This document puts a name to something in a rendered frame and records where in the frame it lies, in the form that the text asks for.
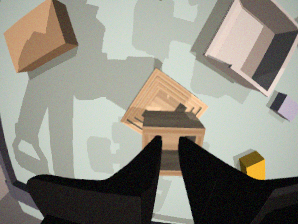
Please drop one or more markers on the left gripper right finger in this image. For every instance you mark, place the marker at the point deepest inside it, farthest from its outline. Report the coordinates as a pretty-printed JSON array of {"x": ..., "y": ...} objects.
[{"x": 221, "y": 194}]

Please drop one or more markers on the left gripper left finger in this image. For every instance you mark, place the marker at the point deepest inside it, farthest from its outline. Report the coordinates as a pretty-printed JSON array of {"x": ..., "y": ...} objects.
[{"x": 127, "y": 197}]

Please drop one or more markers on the yellow block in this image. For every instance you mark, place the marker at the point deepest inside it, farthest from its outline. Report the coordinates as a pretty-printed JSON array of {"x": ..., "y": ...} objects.
[{"x": 253, "y": 165}]

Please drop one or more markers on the white open box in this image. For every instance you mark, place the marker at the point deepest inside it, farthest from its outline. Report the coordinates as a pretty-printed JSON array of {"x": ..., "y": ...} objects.
[{"x": 258, "y": 42}]

